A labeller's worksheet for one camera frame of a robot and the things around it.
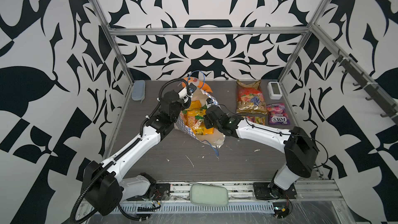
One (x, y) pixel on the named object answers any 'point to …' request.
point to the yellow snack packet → (194, 118)
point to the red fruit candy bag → (250, 99)
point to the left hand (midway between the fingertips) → (178, 85)
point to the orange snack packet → (259, 120)
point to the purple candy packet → (277, 114)
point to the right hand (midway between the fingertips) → (207, 113)
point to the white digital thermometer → (274, 90)
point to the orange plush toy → (200, 84)
